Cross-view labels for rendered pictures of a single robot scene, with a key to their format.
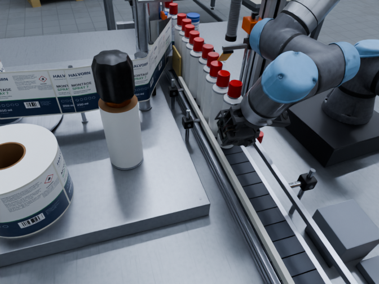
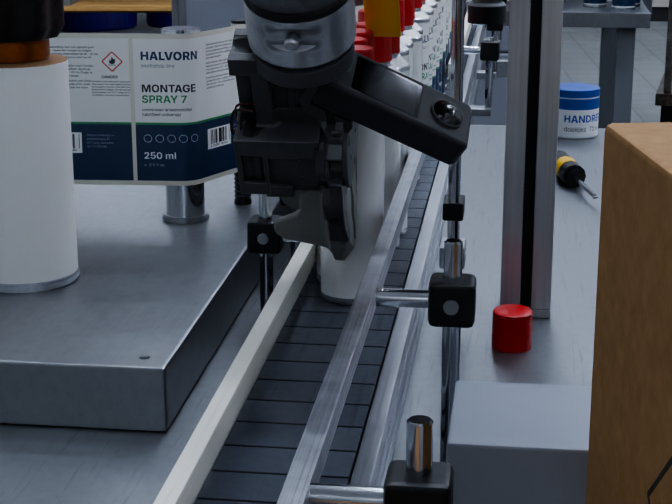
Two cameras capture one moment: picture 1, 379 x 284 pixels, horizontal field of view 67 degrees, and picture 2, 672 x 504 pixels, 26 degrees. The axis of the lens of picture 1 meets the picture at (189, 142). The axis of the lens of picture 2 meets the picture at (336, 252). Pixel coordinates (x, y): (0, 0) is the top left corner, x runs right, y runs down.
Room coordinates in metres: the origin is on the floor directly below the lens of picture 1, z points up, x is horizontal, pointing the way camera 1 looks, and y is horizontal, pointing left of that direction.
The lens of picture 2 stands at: (-0.42, -0.61, 1.24)
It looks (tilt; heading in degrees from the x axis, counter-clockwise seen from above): 16 degrees down; 27
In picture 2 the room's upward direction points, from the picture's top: straight up
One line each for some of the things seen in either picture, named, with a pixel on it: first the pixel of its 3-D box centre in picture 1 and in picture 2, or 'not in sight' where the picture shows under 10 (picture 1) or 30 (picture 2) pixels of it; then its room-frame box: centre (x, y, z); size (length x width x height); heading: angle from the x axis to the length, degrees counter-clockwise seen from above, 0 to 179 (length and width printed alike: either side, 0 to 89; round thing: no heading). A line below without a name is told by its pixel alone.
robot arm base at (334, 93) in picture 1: (351, 98); not in sight; (0.78, -0.51, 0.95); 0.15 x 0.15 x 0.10
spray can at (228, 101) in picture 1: (230, 115); (352, 174); (0.61, -0.10, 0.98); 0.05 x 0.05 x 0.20
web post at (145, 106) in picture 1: (142, 82); (183, 125); (0.76, 0.15, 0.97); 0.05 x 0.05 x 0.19
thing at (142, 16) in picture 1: (154, 31); not in sight; (1.06, 0.16, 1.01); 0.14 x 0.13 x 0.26; 19
